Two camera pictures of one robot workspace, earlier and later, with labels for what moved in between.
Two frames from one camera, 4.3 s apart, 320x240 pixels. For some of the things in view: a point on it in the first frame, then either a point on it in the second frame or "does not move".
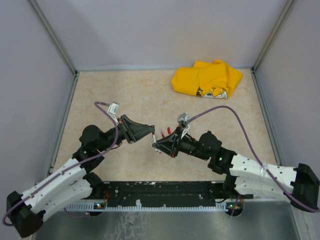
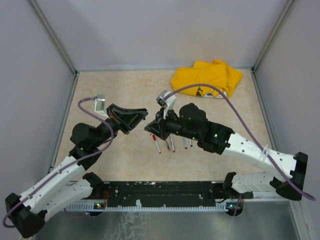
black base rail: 168,193 does not move
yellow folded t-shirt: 215,79 does not move
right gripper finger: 169,144 -> 155,127
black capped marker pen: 154,140 -> 144,119
